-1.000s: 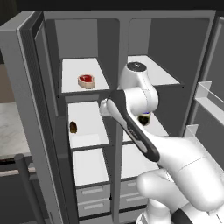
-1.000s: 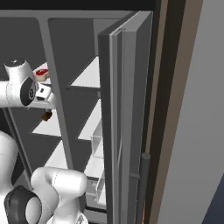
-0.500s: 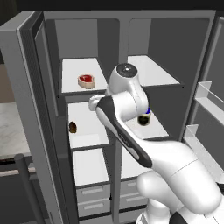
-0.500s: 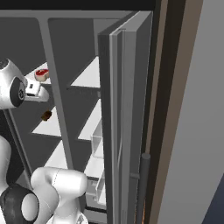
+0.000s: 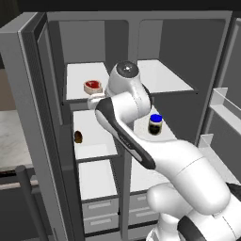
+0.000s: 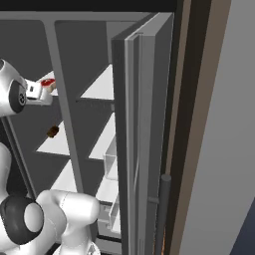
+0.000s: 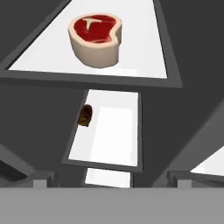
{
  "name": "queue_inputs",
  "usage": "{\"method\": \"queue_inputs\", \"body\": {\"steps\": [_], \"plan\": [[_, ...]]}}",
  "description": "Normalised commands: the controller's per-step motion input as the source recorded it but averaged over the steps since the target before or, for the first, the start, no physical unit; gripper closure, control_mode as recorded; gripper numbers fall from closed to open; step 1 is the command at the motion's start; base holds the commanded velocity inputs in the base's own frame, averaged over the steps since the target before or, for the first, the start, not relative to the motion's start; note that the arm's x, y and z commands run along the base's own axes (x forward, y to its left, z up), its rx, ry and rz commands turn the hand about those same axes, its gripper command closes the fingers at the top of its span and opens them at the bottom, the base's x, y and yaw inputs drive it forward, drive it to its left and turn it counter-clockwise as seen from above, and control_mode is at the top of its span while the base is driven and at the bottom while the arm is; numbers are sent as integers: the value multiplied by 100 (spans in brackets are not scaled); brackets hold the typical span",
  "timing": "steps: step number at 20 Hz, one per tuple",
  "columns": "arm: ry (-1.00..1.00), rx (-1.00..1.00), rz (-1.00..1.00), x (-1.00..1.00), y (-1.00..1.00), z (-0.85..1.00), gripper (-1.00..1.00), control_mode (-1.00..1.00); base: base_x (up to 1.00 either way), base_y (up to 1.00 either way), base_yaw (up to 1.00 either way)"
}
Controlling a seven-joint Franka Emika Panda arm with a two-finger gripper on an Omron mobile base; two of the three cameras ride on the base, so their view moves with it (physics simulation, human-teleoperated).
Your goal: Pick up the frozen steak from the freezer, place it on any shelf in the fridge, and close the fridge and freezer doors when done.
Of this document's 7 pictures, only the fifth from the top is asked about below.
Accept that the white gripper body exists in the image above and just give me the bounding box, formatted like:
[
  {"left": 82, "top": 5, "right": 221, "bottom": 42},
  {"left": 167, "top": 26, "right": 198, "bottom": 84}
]
[{"left": 87, "top": 92, "right": 106, "bottom": 110}]

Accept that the red frozen steak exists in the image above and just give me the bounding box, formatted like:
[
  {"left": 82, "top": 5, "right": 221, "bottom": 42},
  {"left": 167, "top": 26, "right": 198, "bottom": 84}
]
[{"left": 83, "top": 79, "right": 104, "bottom": 95}]

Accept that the white freezer shelf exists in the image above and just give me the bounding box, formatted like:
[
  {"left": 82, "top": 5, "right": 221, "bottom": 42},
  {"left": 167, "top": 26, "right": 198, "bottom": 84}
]
[
  {"left": 77, "top": 158, "right": 121, "bottom": 202},
  {"left": 72, "top": 108, "right": 120, "bottom": 162},
  {"left": 63, "top": 61, "right": 111, "bottom": 104}
]

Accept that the grey freezer door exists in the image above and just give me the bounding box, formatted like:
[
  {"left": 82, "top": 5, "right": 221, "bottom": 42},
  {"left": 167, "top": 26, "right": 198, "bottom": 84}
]
[{"left": 0, "top": 11, "right": 82, "bottom": 241}]

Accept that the grey freezer drawer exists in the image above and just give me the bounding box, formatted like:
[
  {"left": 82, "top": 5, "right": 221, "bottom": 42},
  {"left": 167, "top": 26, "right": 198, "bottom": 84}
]
[
  {"left": 81, "top": 197, "right": 121, "bottom": 218},
  {"left": 83, "top": 213, "right": 121, "bottom": 235}
]

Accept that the grey fridge freezer cabinet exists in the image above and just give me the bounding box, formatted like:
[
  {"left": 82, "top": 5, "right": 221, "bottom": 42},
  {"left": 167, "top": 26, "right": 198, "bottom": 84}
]
[{"left": 46, "top": 10, "right": 233, "bottom": 241}]

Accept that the grey fridge drawer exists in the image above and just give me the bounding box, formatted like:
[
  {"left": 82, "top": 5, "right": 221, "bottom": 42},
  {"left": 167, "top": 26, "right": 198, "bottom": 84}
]
[
  {"left": 128, "top": 208, "right": 160, "bottom": 226},
  {"left": 128, "top": 192, "right": 153, "bottom": 211},
  {"left": 127, "top": 223, "right": 158, "bottom": 241}
]

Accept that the grey fridge door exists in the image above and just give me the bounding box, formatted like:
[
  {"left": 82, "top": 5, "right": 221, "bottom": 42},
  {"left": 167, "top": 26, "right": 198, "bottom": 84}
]
[{"left": 195, "top": 11, "right": 241, "bottom": 189}]

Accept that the brown oval food item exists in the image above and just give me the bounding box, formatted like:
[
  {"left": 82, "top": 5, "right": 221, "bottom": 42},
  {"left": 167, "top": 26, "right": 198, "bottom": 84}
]
[{"left": 73, "top": 130, "right": 84, "bottom": 145}]

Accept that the dark jar with blue lid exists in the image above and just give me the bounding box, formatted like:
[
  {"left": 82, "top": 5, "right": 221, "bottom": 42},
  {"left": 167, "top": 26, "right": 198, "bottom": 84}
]
[{"left": 147, "top": 113, "right": 164, "bottom": 137}]

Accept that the clear door bin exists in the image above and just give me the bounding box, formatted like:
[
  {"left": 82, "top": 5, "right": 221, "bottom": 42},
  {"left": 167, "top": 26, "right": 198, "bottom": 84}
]
[
  {"left": 209, "top": 87, "right": 241, "bottom": 127},
  {"left": 198, "top": 133, "right": 241, "bottom": 186}
]

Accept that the dark kitchen cupboard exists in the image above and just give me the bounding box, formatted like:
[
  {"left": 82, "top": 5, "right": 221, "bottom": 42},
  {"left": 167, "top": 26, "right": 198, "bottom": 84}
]
[{"left": 0, "top": 169, "right": 43, "bottom": 241}]

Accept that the dark freezer door handle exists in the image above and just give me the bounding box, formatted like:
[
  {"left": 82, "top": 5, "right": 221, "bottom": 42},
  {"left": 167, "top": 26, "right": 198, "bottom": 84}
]
[{"left": 14, "top": 165, "right": 49, "bottom": 241}]

